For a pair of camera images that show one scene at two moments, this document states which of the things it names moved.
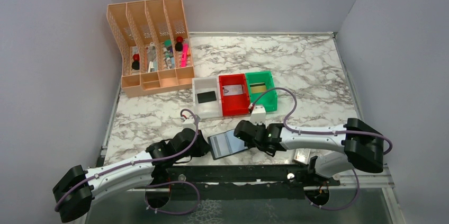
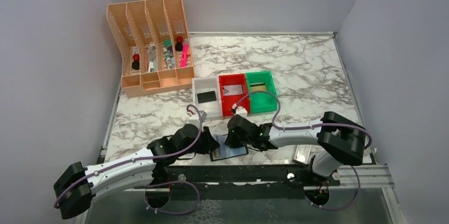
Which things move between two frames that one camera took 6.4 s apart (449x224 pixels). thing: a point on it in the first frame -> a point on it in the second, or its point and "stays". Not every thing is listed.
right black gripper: x=242 y=132 -> x=231 y=140
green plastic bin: x=258 y=82 stays
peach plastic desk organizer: x=151 y=35 stays
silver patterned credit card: x=232 y=90 stays
